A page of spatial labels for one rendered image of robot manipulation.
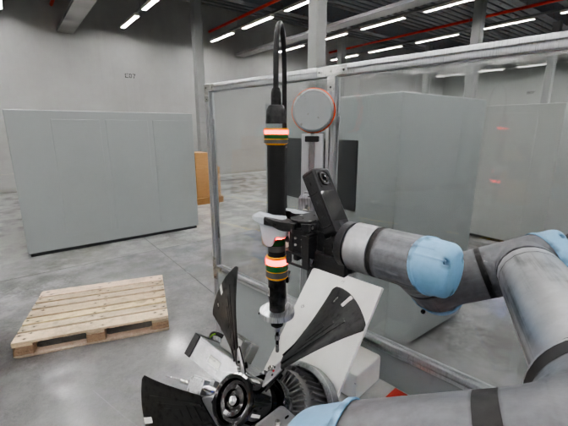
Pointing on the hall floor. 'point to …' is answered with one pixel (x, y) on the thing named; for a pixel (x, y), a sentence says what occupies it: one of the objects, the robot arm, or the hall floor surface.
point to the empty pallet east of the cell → (92, 314)
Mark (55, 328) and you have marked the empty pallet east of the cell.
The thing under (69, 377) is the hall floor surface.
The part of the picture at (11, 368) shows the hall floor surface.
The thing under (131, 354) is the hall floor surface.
